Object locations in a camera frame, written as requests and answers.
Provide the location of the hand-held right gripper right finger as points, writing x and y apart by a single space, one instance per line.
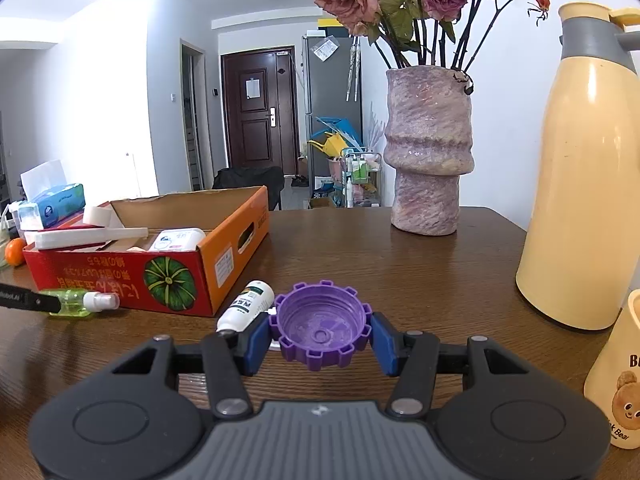
384 342

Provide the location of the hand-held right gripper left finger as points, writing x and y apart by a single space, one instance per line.
259 342

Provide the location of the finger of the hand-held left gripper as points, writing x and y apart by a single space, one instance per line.
30 300

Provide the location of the green spray bottle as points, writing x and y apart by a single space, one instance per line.
82 302

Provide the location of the purple bottle cap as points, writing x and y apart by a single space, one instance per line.
320 325

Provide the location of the red white lint brush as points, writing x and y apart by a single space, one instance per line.
85 237

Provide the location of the red orange cardboard box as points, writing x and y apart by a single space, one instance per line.
125 280

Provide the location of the white tape roll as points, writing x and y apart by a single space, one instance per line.
100 216

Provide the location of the white pill bottle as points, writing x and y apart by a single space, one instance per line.
175 240

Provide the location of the small white bottle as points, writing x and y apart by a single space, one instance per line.
245 305

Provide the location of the orange fruit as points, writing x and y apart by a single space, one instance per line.
15 251

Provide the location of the blue tissue pack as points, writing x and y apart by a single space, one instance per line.
55 205

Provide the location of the metal trolley cart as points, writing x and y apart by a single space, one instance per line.
362 175

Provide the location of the pink bucket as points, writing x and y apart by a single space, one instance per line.
335 167

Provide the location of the pink stone vase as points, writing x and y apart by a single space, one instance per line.
427 160

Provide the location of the dark brown door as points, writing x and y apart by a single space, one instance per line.
260 130

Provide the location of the blue yellow plastic items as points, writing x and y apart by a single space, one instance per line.
332 135

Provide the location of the grey side door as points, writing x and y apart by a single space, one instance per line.
192 120

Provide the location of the yellow bear mug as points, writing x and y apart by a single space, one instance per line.
617 360

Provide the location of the yellow thermos jug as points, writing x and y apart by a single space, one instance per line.
585 185

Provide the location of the grey refrigerator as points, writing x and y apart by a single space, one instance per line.
327 90

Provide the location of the white folded umbrella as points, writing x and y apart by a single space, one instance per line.
352 70

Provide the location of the clear paper pouch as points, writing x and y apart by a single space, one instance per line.
325 49

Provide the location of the yellow black box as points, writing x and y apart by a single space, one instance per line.
330 22

